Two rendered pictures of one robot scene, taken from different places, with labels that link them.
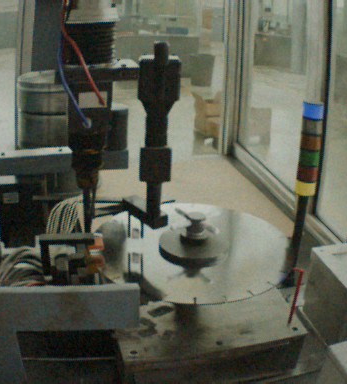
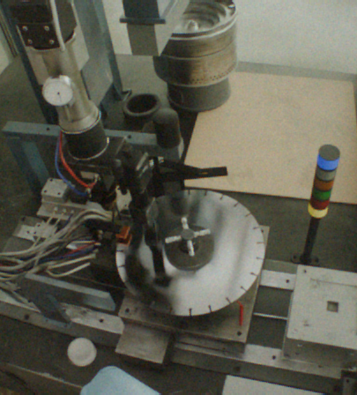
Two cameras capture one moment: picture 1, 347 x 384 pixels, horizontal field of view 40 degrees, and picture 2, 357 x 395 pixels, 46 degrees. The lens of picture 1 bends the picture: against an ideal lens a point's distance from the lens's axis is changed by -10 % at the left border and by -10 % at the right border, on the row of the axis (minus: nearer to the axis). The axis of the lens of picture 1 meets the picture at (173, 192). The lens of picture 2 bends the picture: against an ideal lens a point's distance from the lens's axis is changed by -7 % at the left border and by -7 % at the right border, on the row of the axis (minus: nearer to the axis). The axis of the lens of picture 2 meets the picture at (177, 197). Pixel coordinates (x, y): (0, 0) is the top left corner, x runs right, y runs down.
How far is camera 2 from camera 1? 0.65 m
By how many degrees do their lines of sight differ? 41
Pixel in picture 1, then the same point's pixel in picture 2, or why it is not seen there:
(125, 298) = (100, 299)
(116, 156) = (168, 151)
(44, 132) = (166, 66)
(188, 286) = (157, 289)
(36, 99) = not seen: hidden behind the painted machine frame
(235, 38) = not seen: outside the picture
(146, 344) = (138, 305)
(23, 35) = not seen: outside the picture
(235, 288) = (183, 302)
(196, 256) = (178, 263)
